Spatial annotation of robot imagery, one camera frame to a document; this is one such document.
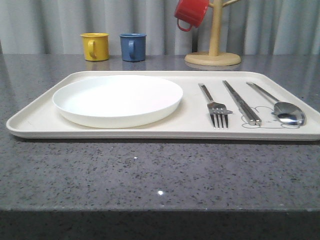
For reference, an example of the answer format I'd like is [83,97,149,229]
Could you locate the white round plate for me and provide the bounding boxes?
[52,75,183,129]

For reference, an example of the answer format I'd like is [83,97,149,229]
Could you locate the steel fork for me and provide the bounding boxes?
[198,83,229,130]

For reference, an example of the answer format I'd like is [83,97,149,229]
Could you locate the steel chopstick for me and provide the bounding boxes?
[224,80,263,126]
[221,80,257,126]

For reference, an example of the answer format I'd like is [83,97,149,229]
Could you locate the steel spoon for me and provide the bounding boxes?
[246,82,306,126]

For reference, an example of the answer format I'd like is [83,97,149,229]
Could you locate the cream rabbit serving tray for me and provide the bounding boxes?
[6,71,320,141]

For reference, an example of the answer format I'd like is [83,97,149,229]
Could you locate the blue enamel mug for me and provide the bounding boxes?
[119,33,147,62]

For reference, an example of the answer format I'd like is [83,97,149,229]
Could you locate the wooden mug tree stand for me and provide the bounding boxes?
[184,0,241,66]

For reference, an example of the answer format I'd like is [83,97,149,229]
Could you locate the yellow enamel mug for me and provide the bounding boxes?
[80,32,109,62]

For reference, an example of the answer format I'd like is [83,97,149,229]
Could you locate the red enamel mug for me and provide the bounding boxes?
[174,0,210,32]

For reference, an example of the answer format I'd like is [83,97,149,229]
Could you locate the grey curtain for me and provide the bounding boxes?
[0,0,320,55]

